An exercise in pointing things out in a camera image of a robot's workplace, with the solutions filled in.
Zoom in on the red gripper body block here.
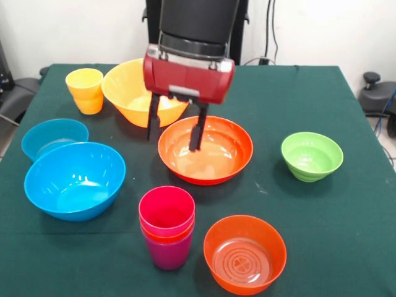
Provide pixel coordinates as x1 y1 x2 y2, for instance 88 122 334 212
142 54 236 105

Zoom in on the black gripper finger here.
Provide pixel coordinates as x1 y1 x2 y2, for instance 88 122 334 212
147 92 162 141
189 101 209 153

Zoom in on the large orange plastic bowl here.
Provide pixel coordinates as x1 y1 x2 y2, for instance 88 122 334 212
101 58 189 129

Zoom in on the yellow plastic cup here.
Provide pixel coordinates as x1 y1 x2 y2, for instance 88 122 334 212
65 68 105 116

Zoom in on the magenta-red plastic cup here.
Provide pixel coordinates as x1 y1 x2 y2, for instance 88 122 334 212
138 186 196 238

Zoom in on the orange-red plastic cup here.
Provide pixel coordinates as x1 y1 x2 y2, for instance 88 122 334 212
139 216 196 244

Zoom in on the wide orange-red shallow bowl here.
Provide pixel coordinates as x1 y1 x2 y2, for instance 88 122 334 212
157 115 254 186

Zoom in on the large blue plastic bowl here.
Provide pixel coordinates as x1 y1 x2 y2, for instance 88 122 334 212
24 142 127 222

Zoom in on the small orange-red ringed bowl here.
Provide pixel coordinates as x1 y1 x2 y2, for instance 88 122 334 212
203 215 288 296

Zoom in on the small blue plastic bowl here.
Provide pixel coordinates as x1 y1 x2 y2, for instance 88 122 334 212
20 118 90 163

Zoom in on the green plastic bowl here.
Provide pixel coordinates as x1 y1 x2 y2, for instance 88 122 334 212
280 131 345 183

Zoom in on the purple plastic cup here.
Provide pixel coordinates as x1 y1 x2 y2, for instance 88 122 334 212
141 227 195 271

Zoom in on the black rounded floor base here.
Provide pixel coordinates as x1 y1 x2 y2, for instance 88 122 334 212
0 77 41 123
358 72 396 139

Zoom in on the dark green table cloth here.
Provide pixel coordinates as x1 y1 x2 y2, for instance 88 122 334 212
0 63 396 297

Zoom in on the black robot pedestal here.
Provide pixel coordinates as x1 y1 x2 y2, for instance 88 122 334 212
142 0 251 66

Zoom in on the black wall cable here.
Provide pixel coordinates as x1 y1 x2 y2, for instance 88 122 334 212
264 0 279 64

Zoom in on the blue cable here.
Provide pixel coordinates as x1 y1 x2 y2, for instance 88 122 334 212
374 89 396 137

